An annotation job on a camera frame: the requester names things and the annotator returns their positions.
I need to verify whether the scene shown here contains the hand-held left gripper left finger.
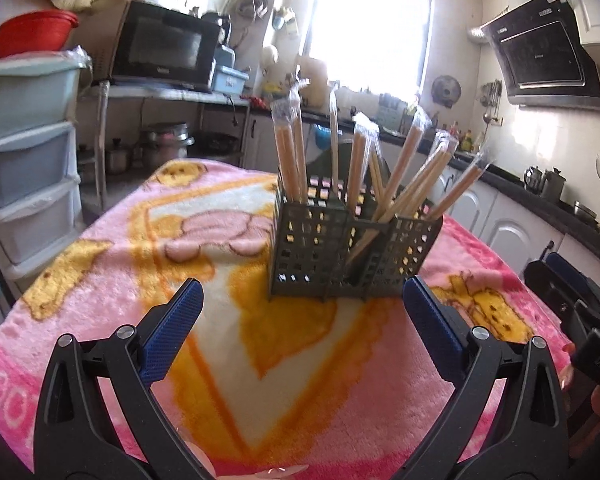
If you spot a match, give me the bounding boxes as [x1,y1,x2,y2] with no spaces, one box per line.
[32,279,214,480]

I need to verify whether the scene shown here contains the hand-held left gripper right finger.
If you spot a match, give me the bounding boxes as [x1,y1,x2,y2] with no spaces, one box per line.
[394,275,571,480]

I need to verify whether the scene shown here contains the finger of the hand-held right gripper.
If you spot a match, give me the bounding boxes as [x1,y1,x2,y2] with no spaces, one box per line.
[547,252,600,313]
[524,260,576,328]

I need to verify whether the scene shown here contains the dark green perforated utensil holder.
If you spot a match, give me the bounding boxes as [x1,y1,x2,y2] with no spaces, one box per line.
[269,172,443,302]

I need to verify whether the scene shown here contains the group of chopsticks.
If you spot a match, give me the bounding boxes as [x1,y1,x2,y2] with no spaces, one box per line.
[270,77,496,271]

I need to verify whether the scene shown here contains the hanging kitchen utensils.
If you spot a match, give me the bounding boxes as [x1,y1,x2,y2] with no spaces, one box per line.
[480,80,504,124]

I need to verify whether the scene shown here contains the person's left hand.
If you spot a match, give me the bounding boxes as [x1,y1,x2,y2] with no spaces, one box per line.
[180,441,310,480]

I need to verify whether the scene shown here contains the white kitchen cabinets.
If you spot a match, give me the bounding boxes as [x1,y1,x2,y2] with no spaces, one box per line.
[244,110,573,281]

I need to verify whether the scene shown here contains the black kitchen countertop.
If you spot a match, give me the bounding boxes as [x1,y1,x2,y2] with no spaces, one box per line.
[250,102,600,256]

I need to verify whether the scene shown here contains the metal pitcher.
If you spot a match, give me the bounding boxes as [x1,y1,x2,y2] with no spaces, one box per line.
[542,166,567,202]

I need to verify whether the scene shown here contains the pink printed blanket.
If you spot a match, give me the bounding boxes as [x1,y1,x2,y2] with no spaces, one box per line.
[0,159,576,480]

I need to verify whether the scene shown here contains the steel kettle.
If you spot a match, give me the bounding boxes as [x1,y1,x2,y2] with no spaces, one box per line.
[523,165,544,194]

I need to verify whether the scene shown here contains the cluster of condiment bottles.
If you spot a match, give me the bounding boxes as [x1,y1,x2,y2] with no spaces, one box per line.
[442,122,487,154]

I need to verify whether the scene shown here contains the small lidded pot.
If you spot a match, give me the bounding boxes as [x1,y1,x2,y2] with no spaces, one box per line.
[105,137,132,175]

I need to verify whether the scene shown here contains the steel stockpot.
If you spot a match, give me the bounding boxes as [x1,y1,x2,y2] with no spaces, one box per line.
[141,121,196,162]

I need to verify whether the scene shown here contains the black wok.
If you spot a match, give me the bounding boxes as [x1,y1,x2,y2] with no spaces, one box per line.
[195,132,242,157]

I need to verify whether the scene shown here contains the teal cutlery stand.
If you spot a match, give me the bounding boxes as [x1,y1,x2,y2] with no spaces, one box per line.
[379,92,409,129]

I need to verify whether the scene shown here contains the blue hanging bin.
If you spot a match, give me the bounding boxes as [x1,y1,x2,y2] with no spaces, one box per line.
[311,122,332,152]

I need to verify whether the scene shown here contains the stacked grey plastic drawer unit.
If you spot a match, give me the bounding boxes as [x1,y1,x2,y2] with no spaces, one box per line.
[0,50,90,281]

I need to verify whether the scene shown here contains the black range hood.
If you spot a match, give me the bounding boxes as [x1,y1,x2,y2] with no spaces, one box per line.
[480,0,600,112]

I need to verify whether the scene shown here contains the metal shelf rack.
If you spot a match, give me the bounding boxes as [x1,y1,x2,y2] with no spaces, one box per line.
[80,81,252,211]

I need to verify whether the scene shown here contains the blue plastic dish tray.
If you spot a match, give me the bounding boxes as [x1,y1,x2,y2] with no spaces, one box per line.
[213,65,251,95]

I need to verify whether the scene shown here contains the yellow bottle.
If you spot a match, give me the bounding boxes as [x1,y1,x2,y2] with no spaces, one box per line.
[264,77,291,99]

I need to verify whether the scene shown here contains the beige cutting board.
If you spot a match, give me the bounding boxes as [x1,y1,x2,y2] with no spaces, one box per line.
[299,56,329,107]

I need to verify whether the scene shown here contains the black microwave oven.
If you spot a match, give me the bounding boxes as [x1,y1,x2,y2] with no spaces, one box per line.
[110,1,222,92]

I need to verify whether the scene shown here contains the kitchen window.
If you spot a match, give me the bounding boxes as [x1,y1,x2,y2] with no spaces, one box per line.
[307,0,437,97]

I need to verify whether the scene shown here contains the red plastic basin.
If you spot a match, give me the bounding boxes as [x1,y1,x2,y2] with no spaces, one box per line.
[0,10,80,60]

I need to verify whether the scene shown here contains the round grey wall fan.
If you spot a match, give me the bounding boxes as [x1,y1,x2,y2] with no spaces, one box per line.
[431,75,462,109]

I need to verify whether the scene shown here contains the coiled grey hose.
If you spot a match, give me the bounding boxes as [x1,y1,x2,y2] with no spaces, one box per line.
[236,0,269,22]

